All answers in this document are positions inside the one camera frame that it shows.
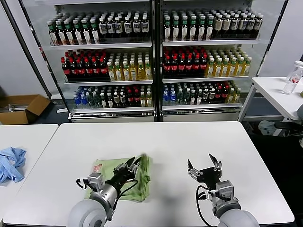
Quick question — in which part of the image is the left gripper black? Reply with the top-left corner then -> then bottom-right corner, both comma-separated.
105,156 -> 144,190

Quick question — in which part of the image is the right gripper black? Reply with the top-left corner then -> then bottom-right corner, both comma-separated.
187,153 -> 223,189

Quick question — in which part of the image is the light green polo shirt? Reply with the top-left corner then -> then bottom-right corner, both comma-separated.
84,153 -> 153,203

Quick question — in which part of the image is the white beverage display cabinet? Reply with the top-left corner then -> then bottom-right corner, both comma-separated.
157,0 -> 289,122
18,0 -> 158,123

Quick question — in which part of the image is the white metal shelf board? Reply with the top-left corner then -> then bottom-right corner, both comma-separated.
162,103 -> 242,114
69,106 -> 155,118
162,76 -> 251,84
162,39 -> 261,47
49,42 -> 153,50
63,79 -> 153,85

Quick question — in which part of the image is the grey green crumpled cloth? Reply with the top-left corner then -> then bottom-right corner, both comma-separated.
258,120 -> 276,135

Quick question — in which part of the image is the black office chair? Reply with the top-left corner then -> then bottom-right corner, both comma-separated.
276,120 -> 303,138

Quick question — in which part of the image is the open cardboard box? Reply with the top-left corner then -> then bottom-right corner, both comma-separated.
0,94 -> 51,125

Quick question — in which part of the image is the clear water bottle red label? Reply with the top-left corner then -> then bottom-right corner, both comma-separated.
283,60 -> 303,95

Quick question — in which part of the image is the crumpled light blue cloth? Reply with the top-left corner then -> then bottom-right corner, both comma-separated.
0,146 -> 27,184

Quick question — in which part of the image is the green cap dark tea bottle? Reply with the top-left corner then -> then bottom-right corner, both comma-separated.
189,15 -> 198,41
180,16 -> 190,41
164,16 -> 173,41
47,21 -> 59,45
81,18 -> 92,45
56,20 -> 67,45
172,16 -> 181,41
72,19 -> 84,45
89,18 -> 100,44
206,15 -> 215,41
63,19 -> 75,45
198,15 -> 207,41

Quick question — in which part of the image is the white cap navy label bottle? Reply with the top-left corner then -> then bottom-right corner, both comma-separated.
98,17 -> 107,39
132,16 -> 141,38
123,16 -> 133,38
140,15 -> 150,38
106,16 -> 116,39
114,16 -> 124,39

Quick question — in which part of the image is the black slanted pole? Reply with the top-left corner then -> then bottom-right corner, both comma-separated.
0,0 -> 52,99

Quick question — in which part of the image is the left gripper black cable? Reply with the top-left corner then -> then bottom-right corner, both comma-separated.
117,179 -> 140,202

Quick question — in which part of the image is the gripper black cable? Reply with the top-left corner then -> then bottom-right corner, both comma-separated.
117,179 -> 140,202
195,185 -> 215,224

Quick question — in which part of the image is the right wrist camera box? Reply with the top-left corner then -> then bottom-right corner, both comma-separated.
214,180 -> 235,200

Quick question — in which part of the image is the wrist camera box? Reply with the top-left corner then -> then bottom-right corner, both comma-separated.
214,180 -> 235,200
87,172 -> 105,192

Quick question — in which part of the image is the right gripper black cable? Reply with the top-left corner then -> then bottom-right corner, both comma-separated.
195,185 -> 215,224

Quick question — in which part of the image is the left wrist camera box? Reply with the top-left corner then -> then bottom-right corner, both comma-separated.
87,172 -> 105,192

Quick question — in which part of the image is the left camera black cable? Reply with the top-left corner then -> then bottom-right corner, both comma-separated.
75,177 -> 89,190

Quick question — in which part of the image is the white table with frame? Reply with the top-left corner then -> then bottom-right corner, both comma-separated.
238,77 -> 303,122

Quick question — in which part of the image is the silver metal bracket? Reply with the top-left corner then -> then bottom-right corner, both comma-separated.
6,103 -> 28,111

